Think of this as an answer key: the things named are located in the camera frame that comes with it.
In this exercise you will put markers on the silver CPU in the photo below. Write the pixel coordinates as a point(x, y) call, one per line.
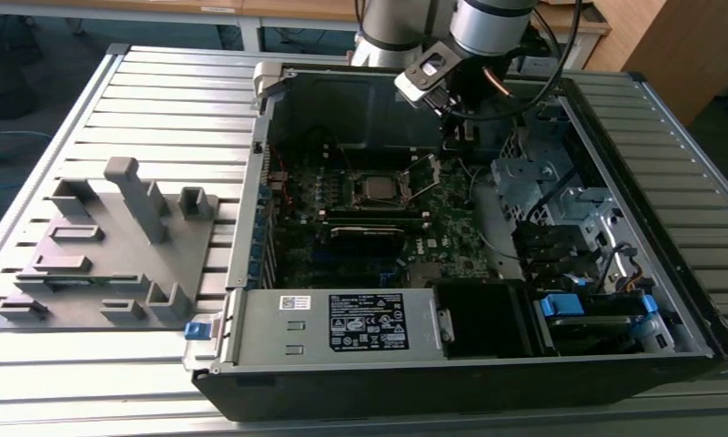
point(381, 186)

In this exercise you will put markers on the CPU socket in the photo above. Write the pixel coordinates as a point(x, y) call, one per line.
point(357, 192)

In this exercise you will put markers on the RAM slot white clips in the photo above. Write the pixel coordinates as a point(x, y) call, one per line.
point(369, 213)

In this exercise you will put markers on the RAM slot black clips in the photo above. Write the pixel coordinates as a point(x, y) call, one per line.
point(369, 218)

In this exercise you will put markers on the silver metal drive cage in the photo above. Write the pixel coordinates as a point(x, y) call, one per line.
point(512, 175)

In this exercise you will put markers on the green motherboard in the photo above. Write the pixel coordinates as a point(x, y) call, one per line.
point(455, 232)

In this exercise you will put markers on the wooden cabinet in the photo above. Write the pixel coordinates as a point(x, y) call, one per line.
point(691, 45)

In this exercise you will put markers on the black plastic disk bay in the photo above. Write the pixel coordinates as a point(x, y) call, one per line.
point(548, 248)

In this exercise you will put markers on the black graphics card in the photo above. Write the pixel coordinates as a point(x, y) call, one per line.
point(364, 246)

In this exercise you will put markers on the dark chipset heatsink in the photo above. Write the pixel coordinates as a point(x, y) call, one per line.
point(425, 271)

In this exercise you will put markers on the hard disk in blue carrier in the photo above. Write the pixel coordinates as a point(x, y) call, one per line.
point(562, 304)

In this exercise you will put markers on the silver power supply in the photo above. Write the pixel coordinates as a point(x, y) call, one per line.
point(267, 328)

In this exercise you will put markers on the grey parts rack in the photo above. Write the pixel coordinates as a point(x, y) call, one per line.
point(127, 255)

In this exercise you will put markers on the black PC case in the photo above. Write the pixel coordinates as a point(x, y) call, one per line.
point(400, 396)

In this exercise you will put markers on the blue plastic latch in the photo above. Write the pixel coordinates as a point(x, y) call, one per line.
point(195, 331)

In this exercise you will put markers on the green RAM stick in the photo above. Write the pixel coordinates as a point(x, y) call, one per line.
point(76, 283)

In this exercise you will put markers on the wooden desk white frame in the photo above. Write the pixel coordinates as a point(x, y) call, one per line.
point(157, 13)
point(558, 23)

